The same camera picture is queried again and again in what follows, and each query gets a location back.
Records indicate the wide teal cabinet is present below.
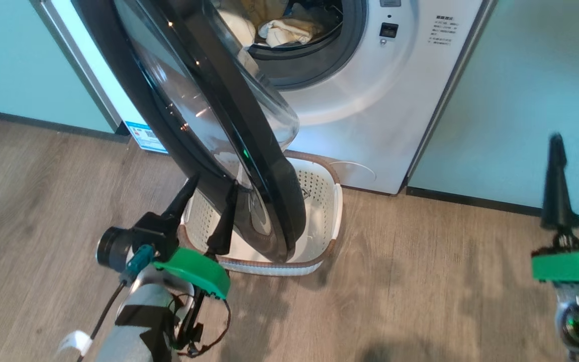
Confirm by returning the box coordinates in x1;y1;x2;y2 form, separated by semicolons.
407;0;579;218

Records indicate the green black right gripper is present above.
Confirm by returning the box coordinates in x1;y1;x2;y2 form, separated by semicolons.
531;133;579;282

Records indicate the blue energy label sticker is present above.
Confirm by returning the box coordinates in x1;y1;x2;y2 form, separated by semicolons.
124;121;168;154

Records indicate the red black wire bundle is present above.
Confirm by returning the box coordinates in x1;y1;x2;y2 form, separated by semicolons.
171;289;233;358

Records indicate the teal cable connector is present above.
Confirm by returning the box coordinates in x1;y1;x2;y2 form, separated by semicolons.
119;244;155;285

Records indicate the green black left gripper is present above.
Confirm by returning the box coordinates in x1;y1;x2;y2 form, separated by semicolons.
131;173;240;300

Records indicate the white perforated laundry basket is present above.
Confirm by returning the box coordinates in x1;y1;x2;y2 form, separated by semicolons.
178;150;344;277

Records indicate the white washing machine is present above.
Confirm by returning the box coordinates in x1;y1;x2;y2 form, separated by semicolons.
31;0;497;196

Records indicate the black round washing machine door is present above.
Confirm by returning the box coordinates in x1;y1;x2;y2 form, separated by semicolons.
71;0;308;263

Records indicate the black door latch socket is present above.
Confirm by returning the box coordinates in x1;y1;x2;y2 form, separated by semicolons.
379;22;400;46

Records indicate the teal cabinet with black handle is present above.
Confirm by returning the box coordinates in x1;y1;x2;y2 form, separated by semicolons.
0;0;120;135

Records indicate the white cable tag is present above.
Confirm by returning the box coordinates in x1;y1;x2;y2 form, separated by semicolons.
58;330;93;355

